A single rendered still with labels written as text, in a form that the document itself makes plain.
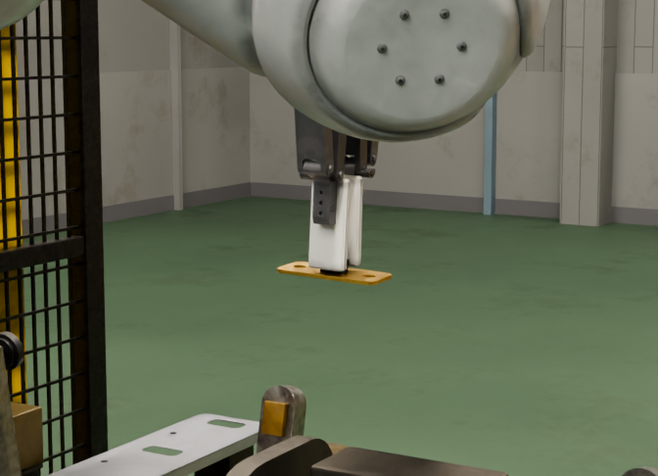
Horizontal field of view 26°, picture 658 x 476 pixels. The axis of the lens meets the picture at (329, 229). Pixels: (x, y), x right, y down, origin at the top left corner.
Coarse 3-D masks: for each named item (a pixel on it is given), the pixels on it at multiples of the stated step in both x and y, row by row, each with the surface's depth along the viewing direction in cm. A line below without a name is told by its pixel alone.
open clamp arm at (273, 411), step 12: (264, 396) 131; (276, 396) 131; (288, 396) 130; (300, 396) 131; (264, 408) 130; (276, 408) 130; (288, 408) 130; (300, 408) 131; (264, 420) 130; (276, 420) 130; (288, 420) 130; (300, 420) 131; (264, 432) 130; (276, 432) 130; (288, 432) 130; (300, 432) 131; (264, 444) 131
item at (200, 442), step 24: (168, 432) 158; (192, 432) 158; (216, 432) 158; (240, 432) 158; (96, 456) 149; (120, 456) 149; (144, 456) 149; (168, 456) 149; (192, 456) 149; (216, 456) 151
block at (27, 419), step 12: (12, 408) 145; (24, 408) 145; (36, 408) 146; (24, 420) 144; (36, 420) 146; (24, 432) 144; (36, 432) 146; (24, 444) 144; (36, 444) 146; (24, 456) 144; (36, 456) 146; (24, 468) 145; (36, 468) 146
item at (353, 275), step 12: (288, 264) 112; (300, 264) 112; (348, 264) 110; (312, 276) 109; (324, 276) 108; (336, 276) 108; (348, 276) 108; (360, 276) 108; (372, 276) 109; (384, 276) 108
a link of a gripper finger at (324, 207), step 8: (312, 160) 105; (312, 168) 104; (312, 176) 106; (320, 176) 105; (328, 176) 106; (320, 184) 106; (328, 184) 106; (336, 184) 107; (320, 192) 107; (328, 192) 106; (336, 192) 107; (320, 200) 106; (328, 200) 106; (336, 200) 107; (312, 208) 107; (320, 208) 107; (328, 208) 106; (336, 208) 107; (312, 216) 107; (320, 216) 107; (328, 216) 106; (328, 224) 107
